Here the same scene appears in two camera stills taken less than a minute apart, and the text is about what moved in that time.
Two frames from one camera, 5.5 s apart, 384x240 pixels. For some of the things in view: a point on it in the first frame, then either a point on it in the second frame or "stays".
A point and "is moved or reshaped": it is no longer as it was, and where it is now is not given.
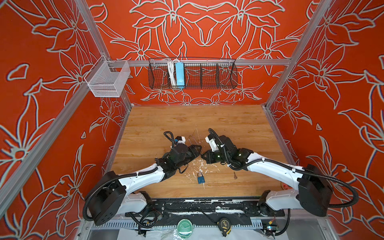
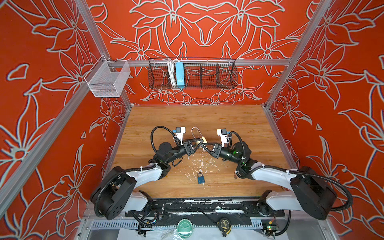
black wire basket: (199, 73) stays
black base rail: (255, 207) stays
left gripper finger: (196, 149) → (201, 141)
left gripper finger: (191, 159) → (197, 147)
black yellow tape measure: (224, 226) stays
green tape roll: (184, 227) stays
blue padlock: (201, 178) stays
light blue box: (180, 74) stays
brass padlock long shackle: (188, 138) is moved or reshaped
